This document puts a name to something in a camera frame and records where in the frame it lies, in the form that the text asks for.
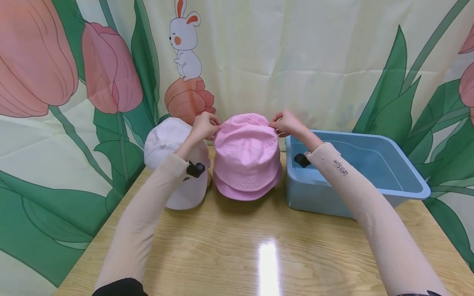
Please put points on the pink bucket hat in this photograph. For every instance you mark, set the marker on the pink bucket hat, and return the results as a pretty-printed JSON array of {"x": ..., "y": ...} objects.
[{"x": 246, "y": 158}]

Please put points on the person's left fingers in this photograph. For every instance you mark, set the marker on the person's left fingers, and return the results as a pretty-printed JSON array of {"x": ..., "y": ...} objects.
[{"x": 214, "y": 123}]

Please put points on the black wrist band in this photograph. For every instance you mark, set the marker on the black wrist band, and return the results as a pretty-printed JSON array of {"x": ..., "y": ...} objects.
[
  {"x": 195, "y": 169},
  {"x": 301, "y": 160}
]

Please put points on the person's left forearm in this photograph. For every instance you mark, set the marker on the person's left forearm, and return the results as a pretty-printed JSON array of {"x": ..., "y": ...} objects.
[{"x": 148, "y": 213}]

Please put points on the blue plastic tub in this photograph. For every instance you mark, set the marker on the blue plastic tub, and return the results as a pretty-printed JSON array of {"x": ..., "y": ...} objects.
[{"x": 355, "y": 172}]

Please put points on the person's right hand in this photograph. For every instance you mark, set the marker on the person's right hand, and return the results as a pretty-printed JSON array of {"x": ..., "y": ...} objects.
[{"x": 289, "y": 123}]

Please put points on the person's right forearm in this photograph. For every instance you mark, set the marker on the person's right forearm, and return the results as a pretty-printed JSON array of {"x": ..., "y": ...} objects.
[{"x": 370, "y": 205}]

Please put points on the person's left hand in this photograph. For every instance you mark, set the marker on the person's left hand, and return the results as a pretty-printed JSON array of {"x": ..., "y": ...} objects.
[{"x": 202, "y": 126}]

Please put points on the person's right fingers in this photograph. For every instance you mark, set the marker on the person's right fingers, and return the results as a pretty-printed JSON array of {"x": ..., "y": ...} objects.
[{"x": 278, "y": 124}]

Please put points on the white baseball cap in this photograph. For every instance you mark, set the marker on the white baseball cap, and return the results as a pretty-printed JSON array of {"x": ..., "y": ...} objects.
[{"x": 174, "y": 164}]

